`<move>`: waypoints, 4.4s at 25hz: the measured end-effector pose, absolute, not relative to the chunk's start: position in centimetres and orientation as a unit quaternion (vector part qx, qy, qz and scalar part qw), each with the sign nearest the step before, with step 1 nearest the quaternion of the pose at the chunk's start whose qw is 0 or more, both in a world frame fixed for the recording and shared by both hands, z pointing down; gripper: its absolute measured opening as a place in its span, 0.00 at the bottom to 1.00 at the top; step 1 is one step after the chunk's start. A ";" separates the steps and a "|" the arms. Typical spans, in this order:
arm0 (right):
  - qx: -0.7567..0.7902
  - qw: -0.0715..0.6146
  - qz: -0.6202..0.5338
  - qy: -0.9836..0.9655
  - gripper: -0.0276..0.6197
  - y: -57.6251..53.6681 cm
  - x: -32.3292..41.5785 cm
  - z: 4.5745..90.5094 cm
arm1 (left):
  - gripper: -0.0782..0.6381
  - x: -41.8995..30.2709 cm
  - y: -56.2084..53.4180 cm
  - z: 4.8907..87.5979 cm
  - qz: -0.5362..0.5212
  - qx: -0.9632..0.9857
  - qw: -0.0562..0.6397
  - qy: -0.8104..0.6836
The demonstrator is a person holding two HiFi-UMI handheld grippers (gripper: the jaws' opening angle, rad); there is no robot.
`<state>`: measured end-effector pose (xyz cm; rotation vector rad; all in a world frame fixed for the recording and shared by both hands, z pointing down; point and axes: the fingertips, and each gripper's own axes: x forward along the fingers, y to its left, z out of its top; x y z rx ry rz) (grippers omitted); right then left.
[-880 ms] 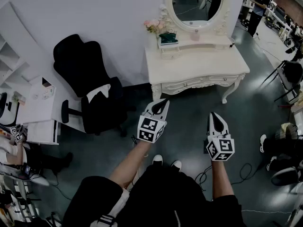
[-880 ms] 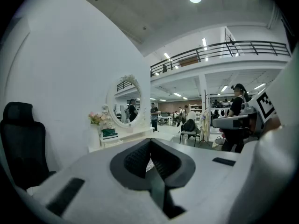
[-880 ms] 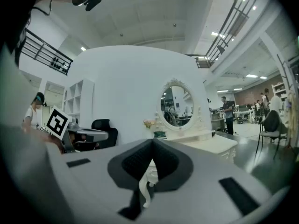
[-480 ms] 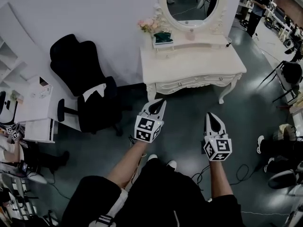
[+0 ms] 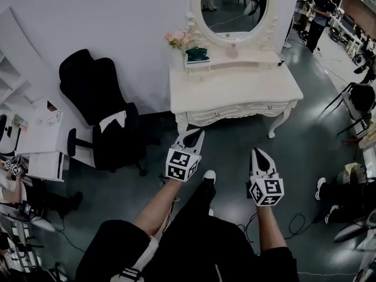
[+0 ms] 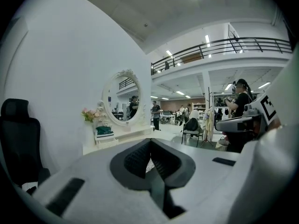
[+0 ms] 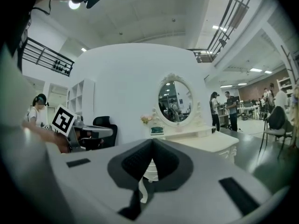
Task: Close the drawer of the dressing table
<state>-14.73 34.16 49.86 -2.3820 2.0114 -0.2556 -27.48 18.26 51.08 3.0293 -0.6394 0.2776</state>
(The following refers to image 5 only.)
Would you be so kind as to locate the black backpack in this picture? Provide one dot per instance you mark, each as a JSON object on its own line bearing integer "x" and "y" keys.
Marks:
{"x": 364, "y": 97}

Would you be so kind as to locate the person's black trousers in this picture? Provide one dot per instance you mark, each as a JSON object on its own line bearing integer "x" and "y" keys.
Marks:
{"x": 199, "y": 204}

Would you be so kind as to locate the pink perfume bottle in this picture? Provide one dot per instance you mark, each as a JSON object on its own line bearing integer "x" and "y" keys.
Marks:
{"x": 232, "y": 52}

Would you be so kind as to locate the person's black shirt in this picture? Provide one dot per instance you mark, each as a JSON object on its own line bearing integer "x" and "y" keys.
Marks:
{"x": 205, "y": 254}

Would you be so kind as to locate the person's right forearm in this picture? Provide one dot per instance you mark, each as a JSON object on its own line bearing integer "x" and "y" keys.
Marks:
{"x": 270, "y": 228}

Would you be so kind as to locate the person's white shoe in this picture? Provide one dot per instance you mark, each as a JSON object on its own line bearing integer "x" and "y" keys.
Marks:
{"x": 209, "y": 175}
{"x": 211, "y": 212}

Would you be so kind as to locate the black office chair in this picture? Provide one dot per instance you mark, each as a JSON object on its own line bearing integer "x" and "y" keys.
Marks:
{"x": 88, "y": 84}

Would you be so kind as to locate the oval white-framed mirror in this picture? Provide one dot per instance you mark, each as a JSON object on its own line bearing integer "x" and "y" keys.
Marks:
{"x": 235, "y": 10}

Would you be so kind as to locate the white cloth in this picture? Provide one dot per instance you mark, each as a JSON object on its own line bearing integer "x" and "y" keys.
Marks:
{"x": 113, "y": 120}

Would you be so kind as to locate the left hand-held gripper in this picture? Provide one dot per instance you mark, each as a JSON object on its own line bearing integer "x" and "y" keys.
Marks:
{"x": 177, "y": 164}

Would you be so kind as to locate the person's left forearm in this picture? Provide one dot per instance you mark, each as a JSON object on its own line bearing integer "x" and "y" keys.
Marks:
{"x": 158, "y": 207}

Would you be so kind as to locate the pink flower bouquet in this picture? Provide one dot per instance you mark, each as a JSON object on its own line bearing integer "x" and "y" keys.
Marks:
{"x": 179, "y": 38}

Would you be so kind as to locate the white vanity dressing table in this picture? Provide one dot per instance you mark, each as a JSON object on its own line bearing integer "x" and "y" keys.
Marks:
{"x": 235, "y": 87}

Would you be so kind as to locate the small potted plant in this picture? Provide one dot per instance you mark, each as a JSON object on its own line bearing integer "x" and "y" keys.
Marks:
{"x": 16, "y": 121}

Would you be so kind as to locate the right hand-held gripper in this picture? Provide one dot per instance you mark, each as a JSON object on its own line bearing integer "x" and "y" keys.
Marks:
{"x": 271, "y": 188}

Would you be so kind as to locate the white shelving unit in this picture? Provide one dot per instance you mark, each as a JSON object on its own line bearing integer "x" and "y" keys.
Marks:
{"x": 14, "y": 69}

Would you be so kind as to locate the dark green box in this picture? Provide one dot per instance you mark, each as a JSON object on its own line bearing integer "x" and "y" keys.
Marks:
{"x": 196, "y": 56}

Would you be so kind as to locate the white side cabinet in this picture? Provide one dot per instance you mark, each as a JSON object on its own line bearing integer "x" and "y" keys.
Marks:
{"x": 41, "y": 134}

